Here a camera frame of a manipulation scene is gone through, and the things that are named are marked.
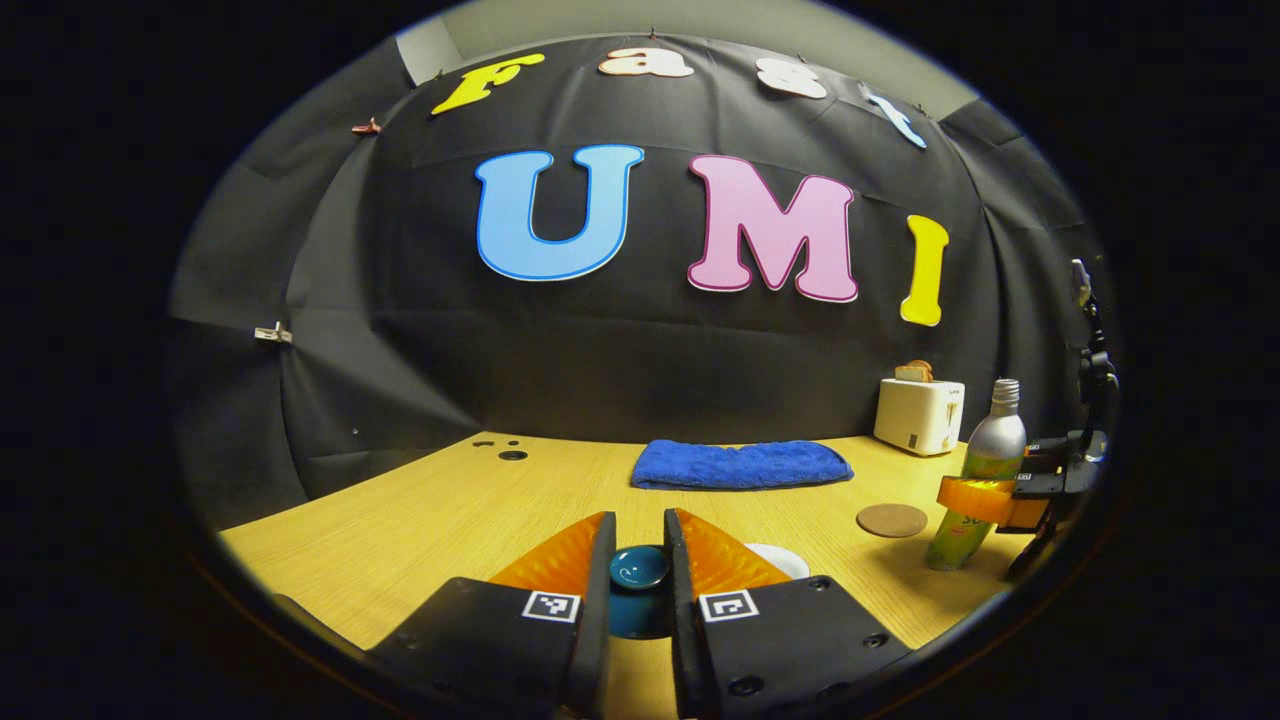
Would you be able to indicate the white toaster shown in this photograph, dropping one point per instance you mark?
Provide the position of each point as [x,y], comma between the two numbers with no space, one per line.
[915,415]

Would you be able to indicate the blue folded towel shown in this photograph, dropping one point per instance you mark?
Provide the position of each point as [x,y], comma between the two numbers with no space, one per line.
[740,465]

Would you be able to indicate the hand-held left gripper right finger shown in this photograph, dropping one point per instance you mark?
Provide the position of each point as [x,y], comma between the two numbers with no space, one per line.
[680,600]

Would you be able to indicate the silver clip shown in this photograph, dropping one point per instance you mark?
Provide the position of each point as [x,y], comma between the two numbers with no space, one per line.
[272,333]

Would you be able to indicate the black backdrop cloth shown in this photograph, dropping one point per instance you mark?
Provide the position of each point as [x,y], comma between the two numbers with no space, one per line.
[600,360]

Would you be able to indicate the bread slice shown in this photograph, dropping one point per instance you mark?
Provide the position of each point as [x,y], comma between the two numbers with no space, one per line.
[913,371]

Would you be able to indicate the silver water bottle green label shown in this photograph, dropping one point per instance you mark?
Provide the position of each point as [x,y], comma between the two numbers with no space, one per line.
[995,440]

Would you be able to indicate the red clip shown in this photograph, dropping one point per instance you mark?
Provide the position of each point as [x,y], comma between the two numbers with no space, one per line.
[366,127]

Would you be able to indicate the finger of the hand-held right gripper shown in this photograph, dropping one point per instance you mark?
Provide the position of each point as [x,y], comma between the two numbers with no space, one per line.
[975,500]

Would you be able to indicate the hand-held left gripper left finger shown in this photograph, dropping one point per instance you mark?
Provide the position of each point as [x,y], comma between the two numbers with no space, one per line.
[600,600]

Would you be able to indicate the round brown coaster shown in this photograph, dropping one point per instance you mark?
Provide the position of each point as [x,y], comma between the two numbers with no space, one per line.
[892,520]

